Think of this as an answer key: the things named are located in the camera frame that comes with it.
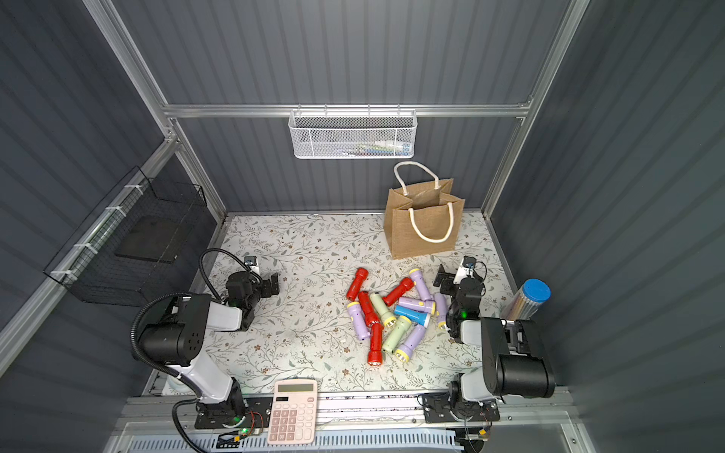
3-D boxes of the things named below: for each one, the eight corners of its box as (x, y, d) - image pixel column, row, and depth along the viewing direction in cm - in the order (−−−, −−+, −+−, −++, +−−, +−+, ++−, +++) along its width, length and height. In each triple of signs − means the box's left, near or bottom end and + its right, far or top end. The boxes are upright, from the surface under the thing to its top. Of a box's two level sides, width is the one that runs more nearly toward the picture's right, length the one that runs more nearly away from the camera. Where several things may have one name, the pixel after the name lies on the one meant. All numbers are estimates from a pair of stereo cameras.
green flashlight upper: (386, 328, 89) (387, 325, 87) (368, 298, 96) (368, 294, 94) (396, 323, 90) (396, 320, 88) (377, 293, 97) (377, 289, 95)
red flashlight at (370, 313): (368, 326, 90) (368, 324, 88) (356, 296, 97) (356, 293, 95) (380, 322, 90) (380, 319, 89) (367, 292, 97) (367, 289, 96)
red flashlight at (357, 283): (345, 298, 97) (344, 293, 95) (359, 271, 104) (358, 266, 102) (354, 301, 96) (354, 297, 94) (368, 274, 103) (368, 269, 101)
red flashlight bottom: (367, 365, 83) (367, 363, 80) (367, 326, 90) (367, 323, 88) (383, 365, 83) (383, 363, 80) (382, 326, 90) (382, 323, 88)
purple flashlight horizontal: (397, 306, 93) (397, 303, 92) (399, 296, 96) (400, 293, 94) (434, 315, 91) (435, 312, 89) (435, 305, 94) (436, 302, 92)
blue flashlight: (392, 315, 91) (392, 312, 89) (395, 305, 93) (396, 302, 91) (428, 327, 88) (429, 324, 87) (431, 317, 91) (432, 314, 89)
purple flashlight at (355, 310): (359, 342, 87) (358, 338, 85) (347, 307, 95) (346, 303, 92) (371, 337, 88) (371, 334, 86) (358, 303, 95) (358, 299, 93)
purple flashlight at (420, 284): (422, 302, 96) (423, 297, 94) (410, 273, 104) (411, 269, 101) (429, 300, 97) (431, 296, 94) (417, 272, 104) (418, 267, 102)
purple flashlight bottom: (394, 355, 84) (394, 353, 82) (416, 325, 90) (417, 322, 88) (405, 365, 83) (406, 362, 81) (427, 333, 89) (429, 330, 87)
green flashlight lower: (381, 349, 85) (382, 346, 83) (401, 317, 92) (401, 313, 90) (393, 356, 84) (393, 353, 82) (411, 323, 90) (412, 320, 88)
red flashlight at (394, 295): (388, 307, 95) (389, 303, 93) (381, 300, 97) (382, 296, 94) (413, 286, 100) (414, 282, 98) (406, 279, 102) (407, 275, 100)
